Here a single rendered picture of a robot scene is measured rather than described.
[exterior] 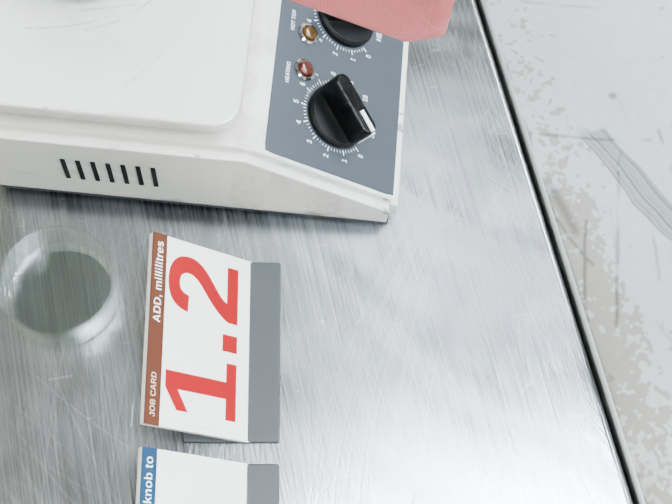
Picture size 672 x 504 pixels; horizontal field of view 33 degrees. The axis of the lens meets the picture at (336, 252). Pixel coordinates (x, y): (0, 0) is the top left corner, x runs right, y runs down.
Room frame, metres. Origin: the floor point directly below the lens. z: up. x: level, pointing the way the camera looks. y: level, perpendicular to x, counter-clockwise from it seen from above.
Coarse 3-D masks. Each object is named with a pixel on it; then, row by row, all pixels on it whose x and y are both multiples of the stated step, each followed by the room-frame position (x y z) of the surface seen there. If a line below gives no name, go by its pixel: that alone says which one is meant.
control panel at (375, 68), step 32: (288, 0) 0.31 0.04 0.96; (288, 32) 0.30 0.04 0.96; (320, 32) 0.31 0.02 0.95; (288, 64) 0.28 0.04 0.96; (320, 64) 0.29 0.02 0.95; (352, 64) 0.30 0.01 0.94; (384, 64) 0.31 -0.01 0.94; (288, 96) 0.26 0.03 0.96; (384, 96) 0.29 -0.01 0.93; (288, 128) 0.25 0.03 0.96; (384, 128) 0.27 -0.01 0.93; (320, 160) 0.24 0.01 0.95; (352, 160) 0.25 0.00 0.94; (384, 160) 0.25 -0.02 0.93; (384, 192) 0.24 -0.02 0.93
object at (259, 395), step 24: (168, 240) 0.19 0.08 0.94; (264, 264) 0.20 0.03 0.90; (264, 288) 0.19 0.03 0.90; (264, 312) 0.18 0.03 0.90; (144, 336) 0.14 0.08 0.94; (264, 336) 0.16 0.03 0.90; (144, 360) 0.13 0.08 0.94; (240, 360) 0.15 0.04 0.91; (264, 360) 0.15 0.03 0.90; (144, 384) 0.12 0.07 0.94; (240, 384) 0.14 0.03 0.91; (264, 384) 0.14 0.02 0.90; (144, 408) 0.11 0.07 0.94; (240, 408) 0.13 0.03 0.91; (264, 408) 0.13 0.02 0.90; (192, 432) 0.11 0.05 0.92; (216, 432) 0.11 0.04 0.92; (240, 432) 0.12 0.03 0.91; (264, 432) 0.12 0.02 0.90
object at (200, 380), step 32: (192, 256) 0.19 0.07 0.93; (192, 288) 0.18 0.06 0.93; (224, 288) 0.18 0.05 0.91; (192, 320) 0.16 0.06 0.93; (224, 320) 0.17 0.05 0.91; (192, 352) 0.14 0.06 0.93; (224, 352) 0.15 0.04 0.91; (192, 384) 0.13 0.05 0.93; (224, 384) 0.14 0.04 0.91; (160, 416) 0.11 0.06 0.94; (192, 416) 0.12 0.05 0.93; (224, 416) 0.12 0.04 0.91
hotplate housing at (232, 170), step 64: (256, 0) 0.31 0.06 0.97; (256, 64) 0.27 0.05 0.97; (0, 128) 0.22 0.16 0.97; (64, 128) 0.23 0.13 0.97; (128, 128) 0.23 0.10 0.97; (256, 128) 0.24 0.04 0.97; (64, 192) 0.22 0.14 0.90; (128, 192) 0.22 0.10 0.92; (192, 192) 0.22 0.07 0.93; (256, 192) 0.23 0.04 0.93; (320, 192) 0.23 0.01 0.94
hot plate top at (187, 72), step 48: (0, 0) 0.27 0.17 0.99; (48, 0) 0.28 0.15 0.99; (144, 0) 0.29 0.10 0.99; (192, 0) 0.29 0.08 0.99; (240, 0) 0.29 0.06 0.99; (0, 48) 0.25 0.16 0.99; (48, 48) 0.25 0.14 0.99; (96, 48) 0.26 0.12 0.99; (144, 48) 0.26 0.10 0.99; (192, 48) 0.27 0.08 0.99; (240, 48) 0.27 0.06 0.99; (0, 96) 0.23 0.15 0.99; (48, 96) 0.23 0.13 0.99; (96, 96) 0.23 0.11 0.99; (144, 96) 0.24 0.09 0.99; (192, 96) 0.24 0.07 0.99; (240, 96) 0.25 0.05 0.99
